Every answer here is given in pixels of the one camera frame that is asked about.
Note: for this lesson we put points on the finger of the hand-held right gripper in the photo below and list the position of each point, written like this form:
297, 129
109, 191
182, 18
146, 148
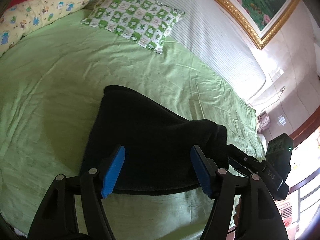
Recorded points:
243, 160

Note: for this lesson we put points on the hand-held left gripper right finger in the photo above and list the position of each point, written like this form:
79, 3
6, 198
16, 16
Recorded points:
200, 173

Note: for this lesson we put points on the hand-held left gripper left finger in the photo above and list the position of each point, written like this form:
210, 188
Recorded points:
113, 172

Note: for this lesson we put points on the dark navy pants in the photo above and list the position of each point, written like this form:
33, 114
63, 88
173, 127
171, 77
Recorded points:
155, 140

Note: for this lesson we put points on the person's right hand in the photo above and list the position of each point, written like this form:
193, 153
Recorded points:
238, 212

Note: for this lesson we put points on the pink white bag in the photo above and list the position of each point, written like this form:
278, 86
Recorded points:
263, 123

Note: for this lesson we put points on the green bed sheet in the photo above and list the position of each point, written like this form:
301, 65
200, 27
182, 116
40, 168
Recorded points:
75, 85

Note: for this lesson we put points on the white striped mattress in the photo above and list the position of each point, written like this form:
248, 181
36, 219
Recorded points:
205, 30

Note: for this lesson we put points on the gold framed floral painting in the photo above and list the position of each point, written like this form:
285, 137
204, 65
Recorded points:
252, 7

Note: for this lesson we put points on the green checkered pillow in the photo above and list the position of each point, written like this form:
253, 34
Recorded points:
136, 20

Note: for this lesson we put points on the yellow cartoon print pillow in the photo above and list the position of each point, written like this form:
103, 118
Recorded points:
37, 10

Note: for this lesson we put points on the brown wooden frame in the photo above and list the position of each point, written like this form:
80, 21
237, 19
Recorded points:
303, 131

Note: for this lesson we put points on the white wall socket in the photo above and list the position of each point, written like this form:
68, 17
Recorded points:
282, 89

